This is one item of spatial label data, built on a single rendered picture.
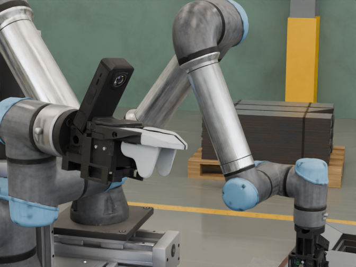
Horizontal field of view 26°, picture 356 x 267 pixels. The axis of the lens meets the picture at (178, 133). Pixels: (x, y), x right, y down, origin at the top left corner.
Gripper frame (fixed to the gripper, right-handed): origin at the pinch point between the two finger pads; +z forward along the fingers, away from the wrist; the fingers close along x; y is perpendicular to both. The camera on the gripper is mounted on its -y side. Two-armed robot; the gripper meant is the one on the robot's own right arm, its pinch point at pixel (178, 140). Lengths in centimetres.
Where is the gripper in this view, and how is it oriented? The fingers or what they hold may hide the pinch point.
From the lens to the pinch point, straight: 97.5
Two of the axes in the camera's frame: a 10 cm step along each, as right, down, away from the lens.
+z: 7.5, 1.4, -6.5
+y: -0.9, 9.9, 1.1
